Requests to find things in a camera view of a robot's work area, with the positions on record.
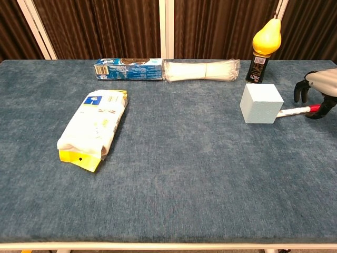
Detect red and white marker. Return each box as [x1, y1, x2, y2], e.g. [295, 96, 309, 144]
[276, 104, 321, 118]

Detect light blue foam cube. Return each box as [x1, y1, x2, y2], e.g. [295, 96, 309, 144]
[239, 83, 284, 124]

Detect white and yellow snack bag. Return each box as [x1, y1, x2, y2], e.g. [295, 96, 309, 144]
[56, 89, 128, 173]

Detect white folding screen frame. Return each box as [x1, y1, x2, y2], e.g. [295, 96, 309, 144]
[16, 0, 290, 60]

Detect white table frame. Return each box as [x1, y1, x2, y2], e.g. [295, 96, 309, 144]
[0, 241, 337, 253]

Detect yellow pear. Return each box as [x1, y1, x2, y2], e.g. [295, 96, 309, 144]
[252, 17, 282, 56]

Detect white cable ties bag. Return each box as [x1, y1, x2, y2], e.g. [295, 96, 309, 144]
[162, 59, 241, 83]

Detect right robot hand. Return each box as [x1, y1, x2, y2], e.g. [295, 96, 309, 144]
[293, 68, 337, 120]

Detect blue cookie box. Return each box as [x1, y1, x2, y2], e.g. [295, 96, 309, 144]
[94, 57, 164, 81]

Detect blue table cloth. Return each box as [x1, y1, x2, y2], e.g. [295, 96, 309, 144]
[0, 59, 337, 244]

